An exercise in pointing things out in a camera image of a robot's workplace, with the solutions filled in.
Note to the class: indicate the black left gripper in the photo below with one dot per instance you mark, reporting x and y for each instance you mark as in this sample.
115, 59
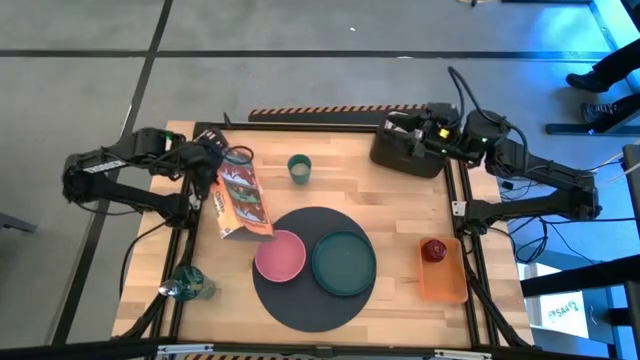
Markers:
200, 157

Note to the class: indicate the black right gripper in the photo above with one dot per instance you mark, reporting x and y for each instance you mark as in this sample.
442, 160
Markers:
442, 132

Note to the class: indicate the orange Cheerios cereal box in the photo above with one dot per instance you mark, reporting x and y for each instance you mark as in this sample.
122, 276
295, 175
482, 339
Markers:
245, 200

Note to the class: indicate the red apple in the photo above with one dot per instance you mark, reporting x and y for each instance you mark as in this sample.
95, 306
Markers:
434, 250

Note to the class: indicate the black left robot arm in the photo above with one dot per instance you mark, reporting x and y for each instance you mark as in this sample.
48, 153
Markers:
100, 187

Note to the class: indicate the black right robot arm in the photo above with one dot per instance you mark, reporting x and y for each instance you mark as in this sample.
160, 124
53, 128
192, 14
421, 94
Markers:
545, 172

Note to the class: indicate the black toaster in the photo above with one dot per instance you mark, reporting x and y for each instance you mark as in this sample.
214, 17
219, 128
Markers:
400, 157

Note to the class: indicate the green cup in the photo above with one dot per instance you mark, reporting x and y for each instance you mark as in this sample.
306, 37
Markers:
299, 170

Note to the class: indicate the orange black hazard striped bar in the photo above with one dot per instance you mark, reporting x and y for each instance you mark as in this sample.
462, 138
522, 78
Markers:
325, 114

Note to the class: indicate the pink bowl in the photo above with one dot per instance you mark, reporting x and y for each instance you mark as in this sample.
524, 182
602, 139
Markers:
280, 256

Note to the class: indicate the green glass bottle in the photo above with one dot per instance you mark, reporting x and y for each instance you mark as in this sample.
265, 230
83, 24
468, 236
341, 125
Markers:
192, 283

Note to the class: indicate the dark green plate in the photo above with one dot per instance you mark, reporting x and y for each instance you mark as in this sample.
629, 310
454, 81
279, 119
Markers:
344, 262

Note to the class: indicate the orange plastic tray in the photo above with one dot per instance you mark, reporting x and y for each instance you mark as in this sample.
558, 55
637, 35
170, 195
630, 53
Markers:
445, 282

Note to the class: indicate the black round woven placemat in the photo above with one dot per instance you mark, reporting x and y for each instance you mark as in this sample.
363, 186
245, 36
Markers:
300, 305

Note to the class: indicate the black desk foot bar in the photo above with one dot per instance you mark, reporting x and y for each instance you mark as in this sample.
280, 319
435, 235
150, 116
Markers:
590, 129

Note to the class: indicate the person's shoe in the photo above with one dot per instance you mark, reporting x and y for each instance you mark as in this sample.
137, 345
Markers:
587, 82
599, 112

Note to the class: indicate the person's leg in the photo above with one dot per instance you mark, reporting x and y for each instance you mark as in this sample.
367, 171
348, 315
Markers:
629, 109
620, 62

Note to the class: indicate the black side table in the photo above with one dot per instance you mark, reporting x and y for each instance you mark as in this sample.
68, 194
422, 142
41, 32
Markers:
580, 277

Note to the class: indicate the white paper sign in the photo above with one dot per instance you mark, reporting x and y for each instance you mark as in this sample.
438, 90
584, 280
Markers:
562, 314

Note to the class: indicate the silver frame bracket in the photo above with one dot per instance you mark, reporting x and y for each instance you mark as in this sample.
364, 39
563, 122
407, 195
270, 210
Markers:
195, 202
459, 208

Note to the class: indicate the black aluminium table frame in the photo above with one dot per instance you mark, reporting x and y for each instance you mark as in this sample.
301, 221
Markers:
300, 127

